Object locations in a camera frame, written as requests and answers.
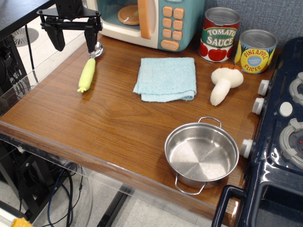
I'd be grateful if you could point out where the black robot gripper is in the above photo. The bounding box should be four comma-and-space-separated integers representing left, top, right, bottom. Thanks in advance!
37, 0, 103, 52

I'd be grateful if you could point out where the light blue rag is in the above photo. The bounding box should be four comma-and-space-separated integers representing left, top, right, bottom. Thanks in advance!
133, 57, 197, 103

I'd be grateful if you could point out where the orange toy plate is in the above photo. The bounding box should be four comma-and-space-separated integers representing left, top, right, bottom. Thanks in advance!
117, 5, 139, 26

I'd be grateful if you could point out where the black side desk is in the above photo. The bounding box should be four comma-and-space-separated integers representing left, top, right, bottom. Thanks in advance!
0, 0, 55, 40

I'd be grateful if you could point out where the black computer tower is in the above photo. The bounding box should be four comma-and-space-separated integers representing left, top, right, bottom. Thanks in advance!
0, 35, 30, 99

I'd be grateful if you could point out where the teal toy microwave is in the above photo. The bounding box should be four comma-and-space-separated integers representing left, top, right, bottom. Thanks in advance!
86, 0, 205, 52

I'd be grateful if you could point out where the tomato sauce can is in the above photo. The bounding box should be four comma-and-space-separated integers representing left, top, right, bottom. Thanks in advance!
199, 7, 241, 62

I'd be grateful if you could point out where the plush white mushroom toy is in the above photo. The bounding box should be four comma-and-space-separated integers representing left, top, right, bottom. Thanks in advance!
210, 64, 244, 106

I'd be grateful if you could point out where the stainless steel pot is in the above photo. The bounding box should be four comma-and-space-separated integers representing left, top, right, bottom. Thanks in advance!
164, 117, 240, 195

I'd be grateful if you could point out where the pineapple slices can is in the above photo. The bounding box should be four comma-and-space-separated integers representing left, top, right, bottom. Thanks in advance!
234, 29, 278, 74

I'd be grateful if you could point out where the black table leg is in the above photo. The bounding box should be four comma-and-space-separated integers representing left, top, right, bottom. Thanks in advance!
97, 185, 134, 227

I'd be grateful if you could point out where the white stove knob top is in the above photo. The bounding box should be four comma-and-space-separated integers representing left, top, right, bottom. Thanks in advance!
258, 79, 270, 96

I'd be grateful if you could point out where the white stove knob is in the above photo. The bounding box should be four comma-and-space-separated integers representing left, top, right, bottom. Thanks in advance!
252, 98, 265, 115
258, 79, 270, 96
240, 139, 253, 158

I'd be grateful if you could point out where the yellow sponge corner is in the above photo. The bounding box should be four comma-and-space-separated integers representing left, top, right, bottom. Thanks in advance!
11, 218, 33, 227

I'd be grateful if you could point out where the white stove knob middle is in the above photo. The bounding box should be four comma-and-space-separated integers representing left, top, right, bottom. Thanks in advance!
252, 98, 265, 115

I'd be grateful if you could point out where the white stove knob bottom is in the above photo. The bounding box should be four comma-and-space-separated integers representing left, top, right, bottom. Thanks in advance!
240, 139, 253, 158

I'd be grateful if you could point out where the white round stove button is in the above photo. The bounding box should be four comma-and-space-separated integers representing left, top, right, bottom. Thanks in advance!
279, 102, 293, 117

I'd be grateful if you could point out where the grey stove burner upper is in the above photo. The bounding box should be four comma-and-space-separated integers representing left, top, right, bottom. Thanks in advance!
289, 72, 303, 105

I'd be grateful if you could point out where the grey stove burner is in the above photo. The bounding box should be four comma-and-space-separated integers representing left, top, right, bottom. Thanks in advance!
279, 118, 303, 169
289, 72, 303, 105

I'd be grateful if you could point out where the grey stove burner lower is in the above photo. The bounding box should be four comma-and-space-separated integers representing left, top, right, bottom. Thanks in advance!
279, 118, 303, 169

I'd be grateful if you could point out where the dark blue toy stove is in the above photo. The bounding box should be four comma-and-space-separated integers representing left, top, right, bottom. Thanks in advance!
212, 37, 303, 227

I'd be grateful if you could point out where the spoon with yellow-green handle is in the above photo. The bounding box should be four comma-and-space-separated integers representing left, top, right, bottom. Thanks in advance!
77, 42, 103, 93

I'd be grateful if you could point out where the blue cable under table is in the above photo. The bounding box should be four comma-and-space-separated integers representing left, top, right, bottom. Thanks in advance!
47, 169, 74, 227

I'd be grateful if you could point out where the black cable under table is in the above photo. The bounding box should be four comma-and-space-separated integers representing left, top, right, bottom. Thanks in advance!
40, 165, 84, 227

